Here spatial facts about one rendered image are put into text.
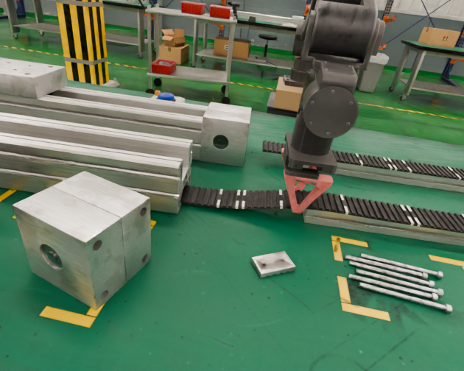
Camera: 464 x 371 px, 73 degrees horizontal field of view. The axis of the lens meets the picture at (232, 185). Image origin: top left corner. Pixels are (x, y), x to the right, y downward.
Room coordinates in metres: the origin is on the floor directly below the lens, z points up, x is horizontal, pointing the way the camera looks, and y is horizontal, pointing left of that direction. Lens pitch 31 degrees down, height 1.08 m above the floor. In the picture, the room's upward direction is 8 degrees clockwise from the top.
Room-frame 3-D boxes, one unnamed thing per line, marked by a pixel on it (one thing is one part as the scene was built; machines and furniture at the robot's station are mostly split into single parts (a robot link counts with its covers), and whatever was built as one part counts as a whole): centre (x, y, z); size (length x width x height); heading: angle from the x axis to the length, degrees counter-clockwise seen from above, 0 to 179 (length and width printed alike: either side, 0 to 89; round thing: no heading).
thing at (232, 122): (0.64, 0.03, 0.83); 0.12 x 0.09 x 0.10; 179
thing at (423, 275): (0.33, -0.22, 0.78); 0.11 x 0.01 x 0.01; 79
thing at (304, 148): (0.43, -0.11, 0.92); 0.10 x 0.07 x 0.07; 179
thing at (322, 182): (0.42, -0.11, 0.85); 0.07 x 0.07 x 0.09; 89
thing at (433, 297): (0.29, -0.22, 0.78); 0.11 x 0.01 x 0.01; 79
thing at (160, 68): (3.75, 0.69, 0.50); 1.03 x 0.55 x 1.01; 96
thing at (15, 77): (0.64, 0.47, 0.87); 0.16 x 0.11 x 0.07; 89
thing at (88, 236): (0.28, 0.15, 0.83); 0.11 x 0.10 x 0.10; 157
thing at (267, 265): (0.31, -0.07, 0.78); 0.05 x 0.03 x 0.01; 115
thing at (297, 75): (1.12, -0.19, 0.88); 0.12 x 0.09 x 0.08; 91
